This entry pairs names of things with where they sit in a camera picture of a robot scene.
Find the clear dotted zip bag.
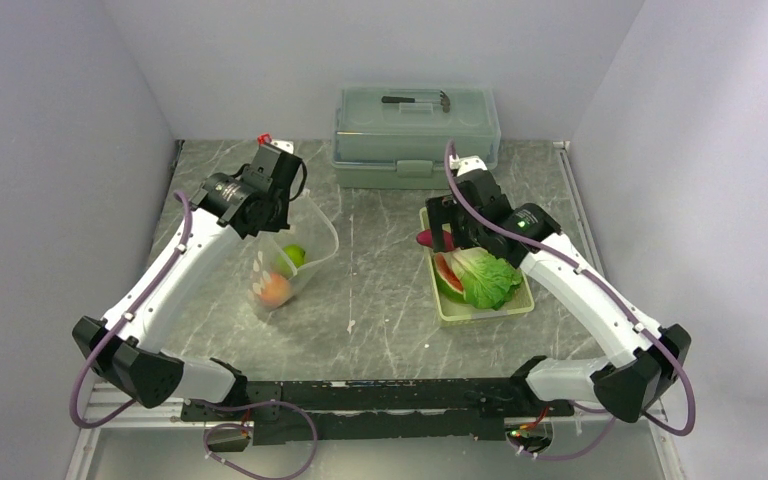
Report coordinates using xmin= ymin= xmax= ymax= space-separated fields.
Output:
xmin=247 ymin=189 xmax=339 ymax=311

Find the green apple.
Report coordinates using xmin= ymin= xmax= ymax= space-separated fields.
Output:
xmin=272 ymin=244 xmax=306 ymax=278

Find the orange peach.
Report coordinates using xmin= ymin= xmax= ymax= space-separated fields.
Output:
xmin=253 ymin=272 xmax=293 ymax=309

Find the green cabbage leaf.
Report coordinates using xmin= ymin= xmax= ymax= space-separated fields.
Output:
xmin=448 ymin=248 xmax=524 ymax=310

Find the watermelon slice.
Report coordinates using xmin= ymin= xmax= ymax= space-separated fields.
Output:
xmin=432 ymin=253 xmax=466 ymax=304

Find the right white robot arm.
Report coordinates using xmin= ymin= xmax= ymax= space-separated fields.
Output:
xmin=418 ymin=169 xmax=696 ymax=423

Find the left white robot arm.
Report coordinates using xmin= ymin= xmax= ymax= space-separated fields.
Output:
xmin=71 ymin=140 xmax=307 ymax=420

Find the green plastic toolbox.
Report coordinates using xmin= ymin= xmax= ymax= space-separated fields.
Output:
xmin=332 ymin=85 xmax=501 ymax=190

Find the pale green perforated basket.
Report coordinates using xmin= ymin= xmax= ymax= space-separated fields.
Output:
xmin=417 ymin=208 xmax=534 ymax=326

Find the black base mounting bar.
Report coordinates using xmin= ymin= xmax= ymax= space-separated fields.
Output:
xmin=181 ymin=377 xmax=573 ymax=446

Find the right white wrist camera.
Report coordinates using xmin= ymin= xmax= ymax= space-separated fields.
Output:
xmin=449 ymin=155 xmax=488 ymax=177

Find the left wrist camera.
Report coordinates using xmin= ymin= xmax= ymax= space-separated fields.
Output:
xmin=257 ymin=133 xmax=295 ymax=154

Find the aluminium rail frame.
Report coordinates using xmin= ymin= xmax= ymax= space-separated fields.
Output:
xmin=67 ymin=382 xmax=685 ymax=479

